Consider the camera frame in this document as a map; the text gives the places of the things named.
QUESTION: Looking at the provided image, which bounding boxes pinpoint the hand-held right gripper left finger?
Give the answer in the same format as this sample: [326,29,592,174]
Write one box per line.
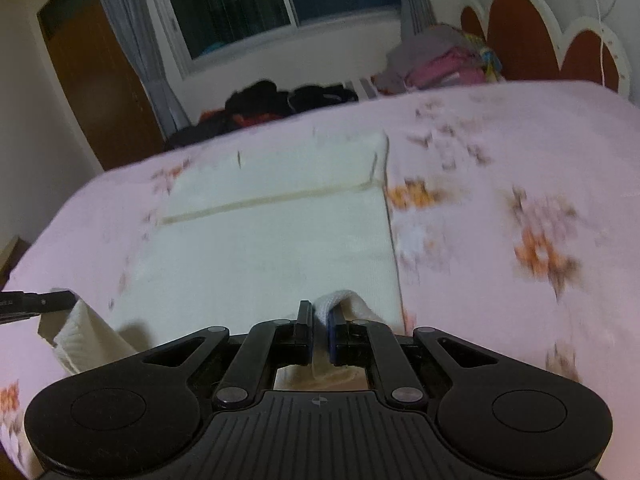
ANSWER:
[142,300,316,409]

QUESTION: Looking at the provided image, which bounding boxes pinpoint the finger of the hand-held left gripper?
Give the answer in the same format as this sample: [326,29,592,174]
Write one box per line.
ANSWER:
[37,288,77,314]

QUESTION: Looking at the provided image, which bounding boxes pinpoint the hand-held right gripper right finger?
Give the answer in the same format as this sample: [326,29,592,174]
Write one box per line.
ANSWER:
[325,305,502,404]

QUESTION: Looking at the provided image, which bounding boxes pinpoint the white knitted sweater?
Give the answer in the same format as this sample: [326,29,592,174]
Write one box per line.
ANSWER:
[37,129,407,392]

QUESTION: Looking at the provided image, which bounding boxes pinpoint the pile of dark clothes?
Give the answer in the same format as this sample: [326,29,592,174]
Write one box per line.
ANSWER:
[164,79,359,152]

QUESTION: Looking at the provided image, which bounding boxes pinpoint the pile of pink grey clothes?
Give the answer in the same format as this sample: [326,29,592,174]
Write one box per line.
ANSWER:
[372,23,504,96]

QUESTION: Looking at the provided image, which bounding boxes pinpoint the wooden nightstand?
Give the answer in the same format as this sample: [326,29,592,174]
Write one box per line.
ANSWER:
[0,234,34,292]

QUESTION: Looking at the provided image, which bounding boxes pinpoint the brown wooden door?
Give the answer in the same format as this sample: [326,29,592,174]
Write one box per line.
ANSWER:
[37,0,167,172]

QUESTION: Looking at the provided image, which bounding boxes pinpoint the pink floral bedsheet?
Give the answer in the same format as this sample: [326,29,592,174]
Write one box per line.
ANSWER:
[0,79,640,480]

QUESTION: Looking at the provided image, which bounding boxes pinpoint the striped cloth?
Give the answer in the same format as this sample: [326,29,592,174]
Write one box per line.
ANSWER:
[344,76,382,102]

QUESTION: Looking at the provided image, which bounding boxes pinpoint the grey curtain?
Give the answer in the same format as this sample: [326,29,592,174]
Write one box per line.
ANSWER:
[87,0,194,137]
[382,0,442,57]

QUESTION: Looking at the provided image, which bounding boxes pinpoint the white framed window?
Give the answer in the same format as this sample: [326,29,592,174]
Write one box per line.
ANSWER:
[149,0,407,77]

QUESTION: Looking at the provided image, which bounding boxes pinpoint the red and white headboard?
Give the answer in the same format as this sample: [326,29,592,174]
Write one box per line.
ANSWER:
[459,0,634,97]

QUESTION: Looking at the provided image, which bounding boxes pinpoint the white charging cable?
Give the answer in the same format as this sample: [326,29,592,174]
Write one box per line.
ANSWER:
[589,0,622,88]

